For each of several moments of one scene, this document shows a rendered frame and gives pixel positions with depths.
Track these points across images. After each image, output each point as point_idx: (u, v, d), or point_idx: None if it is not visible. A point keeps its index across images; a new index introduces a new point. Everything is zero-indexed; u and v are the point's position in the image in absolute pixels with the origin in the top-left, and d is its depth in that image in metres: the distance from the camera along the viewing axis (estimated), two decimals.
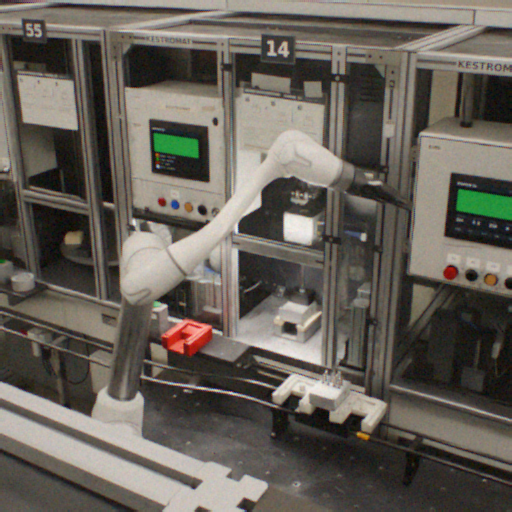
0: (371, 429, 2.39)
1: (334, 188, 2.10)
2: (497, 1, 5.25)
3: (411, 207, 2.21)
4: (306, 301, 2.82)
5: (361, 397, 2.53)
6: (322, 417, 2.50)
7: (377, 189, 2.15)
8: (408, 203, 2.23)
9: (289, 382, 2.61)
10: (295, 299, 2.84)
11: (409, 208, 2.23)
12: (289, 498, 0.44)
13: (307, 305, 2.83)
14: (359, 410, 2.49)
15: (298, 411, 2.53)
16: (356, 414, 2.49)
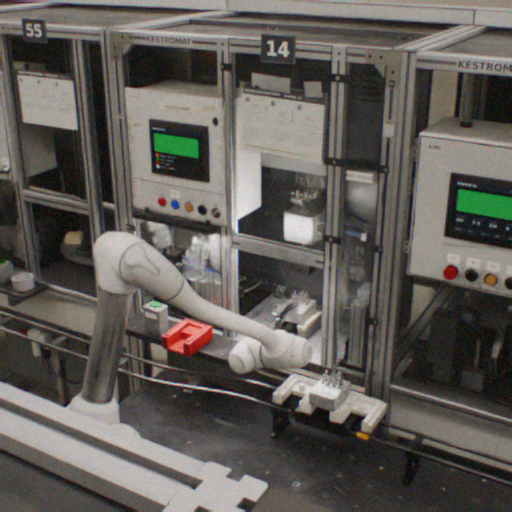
0: (371, 429, 2.39)
1: None
2: (497, 1, 5.25)
3: (293, 322, 2.85)
4: (307, 270, 2.77)
5: (361, 397, 2.53)
6: (322, 417, 2.50)
7: None
8: (297, 302, 2.81)
9: (289, 382, 2.61)
10: (296, 268, 2.79)
11: (295, 300, 2.82)
12: (289, 498, 0.44)
13: (308, 274, 2.77)
14: (359, 410, 2.49)
15: (298, 411, 2.53)
16: (356, 414, 2.49)
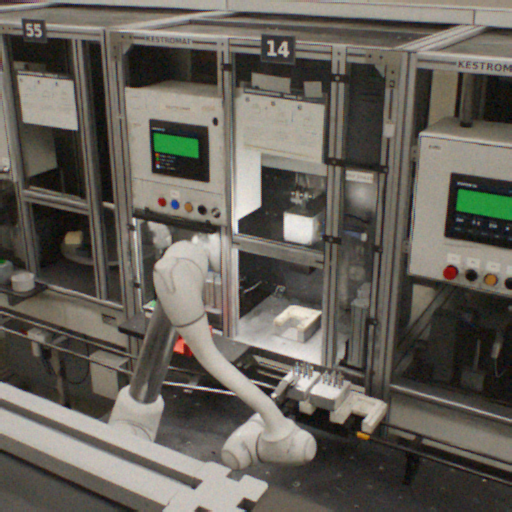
0: (371, 429, 2.39)
1: None
2: (497, 1, 5.25)
3: None
4: (307, 270, 2.77)
5: (361, 397, 2.53)
6: (322, 417, 2.50)
7: None
8: (298, 377, 2.52)
9: None
10: (296, 268, 2.79)
11: (296, 375, 2.53)
12: (289, 498, 0.44)
13: (308, 274, 2.77)
14: (359, 410, 2.48)
15: (298, 411, 2.53)
16: (356, 414, 2.49)
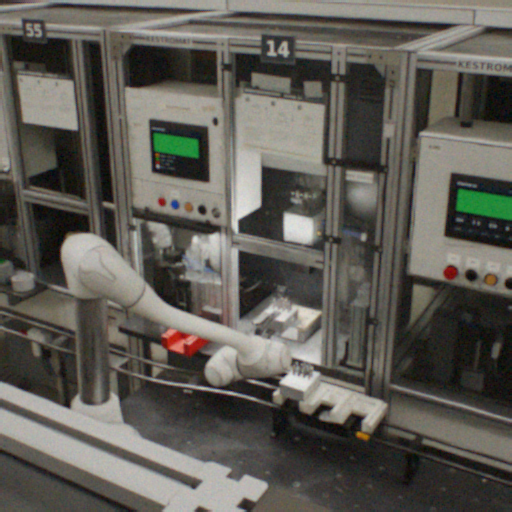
0: (371, 429, 2.39)
1: None
2: (497, 1, 5.25)
3: None
4: (307, 270, 2.77)
5: (361, 397, 2.53)
6: (322, 417, 2.50)
7: None
8: (278, 312, 2.69)
9: None
10: (296, 268, 2.79)
11: (276, 310, 2.70)
12: (289, 498, 0.44)
13: (308, 274, 2.77)
14: (359, 410, 2.48)
15: (298, 411, 2.53)
16: (356, 414, 2.49)
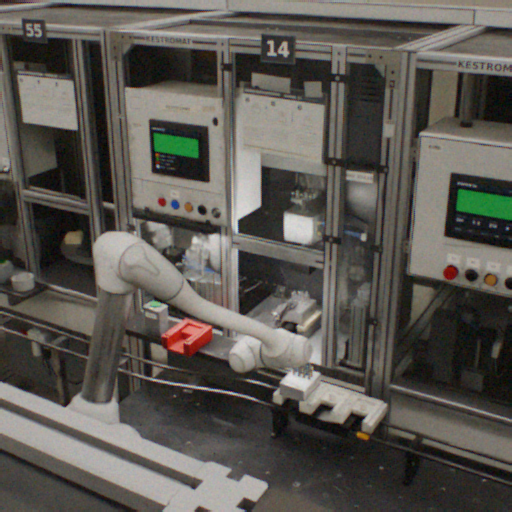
0: (371, 429, 2.39)
1: None
2: (497, 1, 5.25)
3: (293, 323, 2.86)
4: (307, 270, 2.77)
5: (361, 397, 2.53)
6: (322, 417, 2.50)
7: None
8: (296, 302, 2.81)
9: None
10: (296, 268, 2.79)
11: (295, 300, 2.82)
12: (289, 498, 0.44)
13: (308, 274, 2.77)
14: (359, 410, 2.48)
15: (298, 411, 2.53)
16: (356, 414, 2.49)
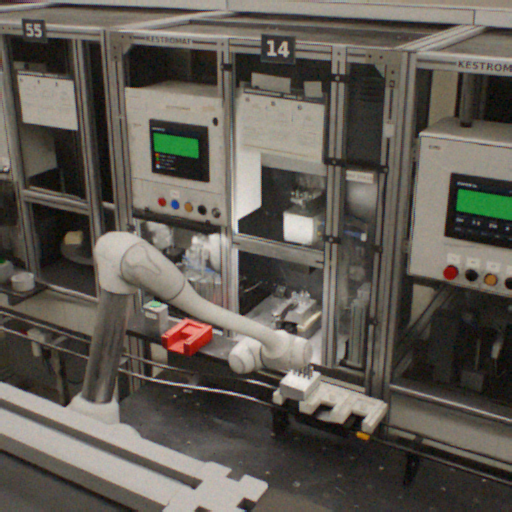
0: (371, 429, 2.39)
1: None
2: (497, 1, 5.25)
3: (293, 323, 2.86)
4: (307, 270, 2.77)
5: (361, 397, 2.53)
6: (322, 417, 2.50)
7: None
8: (297, 302, 2.81)
9: None
10: (296, 268, 2.79)
11: (295, 301, 2.82)
12: (289, 498, 0.44)
13: (308, 274, 2.77)
14: (359, 410, 2.48)
15: (298, 411, 2.53)
16: (356, 414, 2.49)
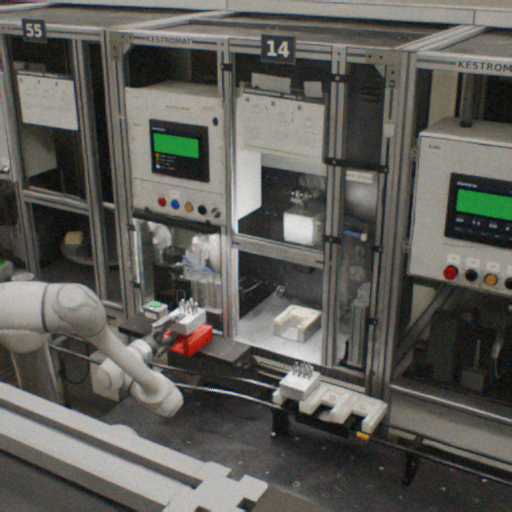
0: (371, 429, 2.39)
1: None
2: (497, 1, 5.25)
3: None
4: (307, 270, 2.77)
5: (361, 397, 2.53)
6: (322, 417, 2.50)
7: None
8: (183, 314, 2.69)
9: None
10: (296, 268, 2.79)
11: (181, 313, 2.70)
12: (289, 498, 0.44)
13: (308, 274, 2.77)
14: (359, 410, 2.48)
15: (298, 411, 2.53)
16: (356, 414, 2.49)
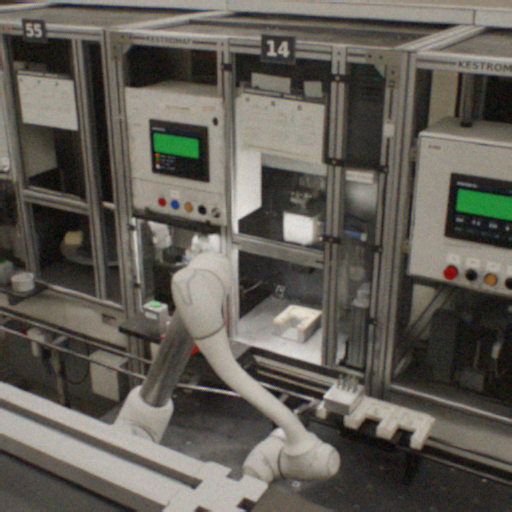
0: (420, 445, 2.32)
1: None
2: (497, 1, 5.25)
3: None
4: (307, 270, 2.77)
5: (407, 411, 2.45)
6: (368, 432, 2.43)
7: None
8: (318, 402, 2.50)
9: None
10: (296, 268, 2.79)
11: (316, 399, 2.51)
12: (289, 498, 0.44)
13: (308, 274, 2.77)
14: (406, 425, 2.41)
15: (343, 426, 2.46)
16: (403, 429, 2.42)
